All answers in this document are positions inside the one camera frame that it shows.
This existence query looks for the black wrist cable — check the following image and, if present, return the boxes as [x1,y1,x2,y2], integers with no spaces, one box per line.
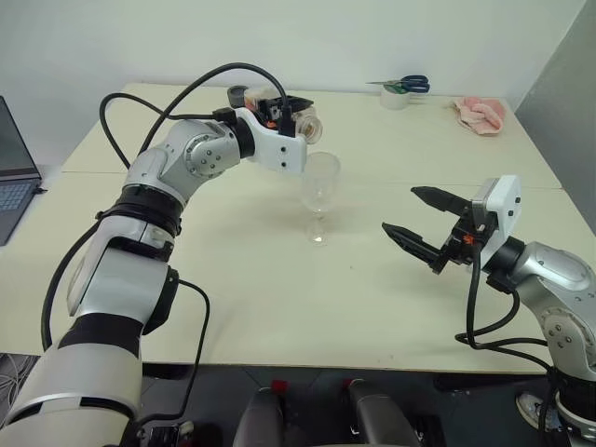
[40,61,297,353]
[455,225,560,378]

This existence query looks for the dark rounded shape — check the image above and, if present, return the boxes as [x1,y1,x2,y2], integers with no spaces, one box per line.
[232,386,288,447]
[346,379,420,447]

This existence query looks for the clear wine glass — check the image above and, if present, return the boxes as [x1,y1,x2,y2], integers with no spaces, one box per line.
[300,151,342,247]

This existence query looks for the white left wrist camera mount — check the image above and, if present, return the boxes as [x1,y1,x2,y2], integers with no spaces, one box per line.
[235,107,309,176]

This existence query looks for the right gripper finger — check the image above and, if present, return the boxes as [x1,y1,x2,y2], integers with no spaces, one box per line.
[381,222,441,266]
[411,185,468,218]

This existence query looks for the white grey shoe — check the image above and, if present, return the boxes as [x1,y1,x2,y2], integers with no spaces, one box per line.
[515,390,560,427]

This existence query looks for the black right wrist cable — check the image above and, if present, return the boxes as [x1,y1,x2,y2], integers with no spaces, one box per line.
[455,225,560,378]

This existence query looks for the blue handled scissors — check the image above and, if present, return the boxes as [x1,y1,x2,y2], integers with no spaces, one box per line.
[365,74,430,94]

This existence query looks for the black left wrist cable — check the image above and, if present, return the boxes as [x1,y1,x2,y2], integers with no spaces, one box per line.
[40,61,297,353]

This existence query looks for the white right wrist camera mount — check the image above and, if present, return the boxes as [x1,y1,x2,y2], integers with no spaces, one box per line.
[469,174,522,274]

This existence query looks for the white loose wires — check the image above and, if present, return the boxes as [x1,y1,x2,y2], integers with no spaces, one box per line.
[0,353,36,411]

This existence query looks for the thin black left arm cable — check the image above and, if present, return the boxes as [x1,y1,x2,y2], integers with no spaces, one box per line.
[134,278,211,427]

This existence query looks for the pink crumpled cloth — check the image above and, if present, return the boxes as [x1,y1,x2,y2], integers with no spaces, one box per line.
[450,96,508,137]

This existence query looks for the white tape roll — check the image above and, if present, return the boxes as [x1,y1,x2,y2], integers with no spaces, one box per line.
[379,83,411,112]

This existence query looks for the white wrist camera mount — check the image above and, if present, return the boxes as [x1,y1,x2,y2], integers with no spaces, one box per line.
[235,107,309,176]
[469,174,522,274]

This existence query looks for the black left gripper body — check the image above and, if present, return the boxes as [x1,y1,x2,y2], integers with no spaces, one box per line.
[258,95,302,137]

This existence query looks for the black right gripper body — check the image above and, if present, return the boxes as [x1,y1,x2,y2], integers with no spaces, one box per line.
[430,207,491,277]

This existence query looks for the grey laptop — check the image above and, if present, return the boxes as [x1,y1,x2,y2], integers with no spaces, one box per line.
[0,95,47,247]

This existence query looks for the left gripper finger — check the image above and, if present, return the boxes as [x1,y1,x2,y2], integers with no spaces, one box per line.
[284,94,315,114]

